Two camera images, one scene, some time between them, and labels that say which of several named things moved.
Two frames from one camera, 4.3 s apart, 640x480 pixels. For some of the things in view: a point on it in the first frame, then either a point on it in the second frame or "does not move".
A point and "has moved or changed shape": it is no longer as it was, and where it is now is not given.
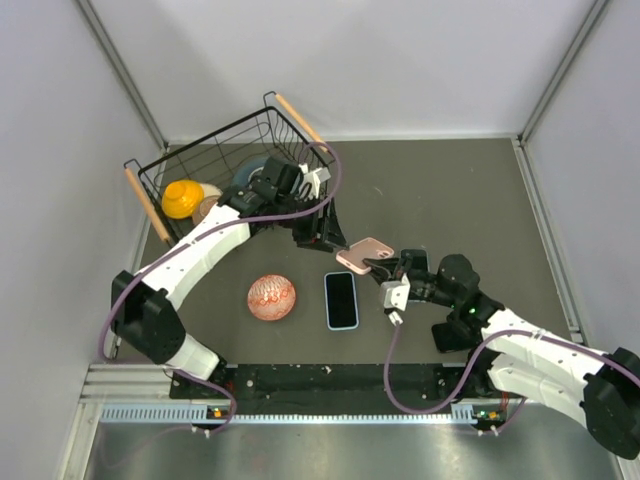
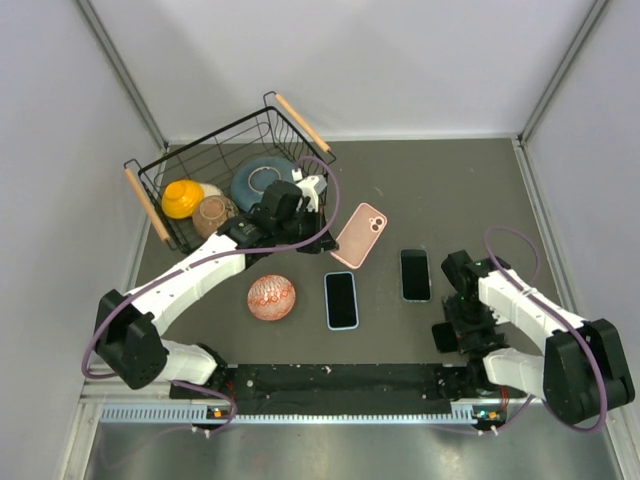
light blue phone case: (341, 301) does not move
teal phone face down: (341, 301) does not move
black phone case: (455, 336) does not move
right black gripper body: (429, 290) to (468, 317)
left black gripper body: (308, 228) does not move
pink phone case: (369, 248) has moved or changed shape
